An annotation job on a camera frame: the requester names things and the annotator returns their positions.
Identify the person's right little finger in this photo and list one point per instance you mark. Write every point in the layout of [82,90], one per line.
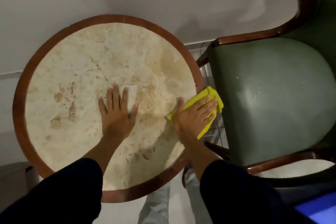
[206,124]

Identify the round marble wooden table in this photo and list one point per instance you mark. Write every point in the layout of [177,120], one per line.
[78,55]

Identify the person's left little finger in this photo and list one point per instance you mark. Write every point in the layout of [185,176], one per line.
[102,107]

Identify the person's left leg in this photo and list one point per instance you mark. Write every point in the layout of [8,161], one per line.
[154,205]

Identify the person's right thumb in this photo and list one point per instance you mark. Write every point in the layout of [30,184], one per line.
[179,105]

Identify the grey box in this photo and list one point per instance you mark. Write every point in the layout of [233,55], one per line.
[15,181]

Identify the person's right middle finger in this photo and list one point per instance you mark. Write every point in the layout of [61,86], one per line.
[208,106]

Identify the person's left forearm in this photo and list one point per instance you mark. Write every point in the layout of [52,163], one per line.
[78,179]

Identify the yellow cleaning cloth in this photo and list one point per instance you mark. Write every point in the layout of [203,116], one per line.
[210,94]

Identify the person's left hand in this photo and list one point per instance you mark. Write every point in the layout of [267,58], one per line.
[116,121]

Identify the person's right forearm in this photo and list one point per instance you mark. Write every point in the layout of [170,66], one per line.
[231,192]

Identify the green wooden armchair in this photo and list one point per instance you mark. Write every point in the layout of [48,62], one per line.
[273,95]

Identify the person's left middle finger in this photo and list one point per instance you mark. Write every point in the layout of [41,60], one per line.
[116,96]

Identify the person's left thumb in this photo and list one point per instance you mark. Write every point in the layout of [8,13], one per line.
[133,113]

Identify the person's right hand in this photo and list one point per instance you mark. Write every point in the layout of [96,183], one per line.
[191,118]

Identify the person's leg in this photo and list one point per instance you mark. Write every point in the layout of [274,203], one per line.
[195,200]
[154,205]

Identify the person's right leg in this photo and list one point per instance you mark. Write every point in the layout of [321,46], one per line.
[195,200]

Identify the blue panel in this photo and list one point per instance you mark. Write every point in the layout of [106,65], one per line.
[317,209]

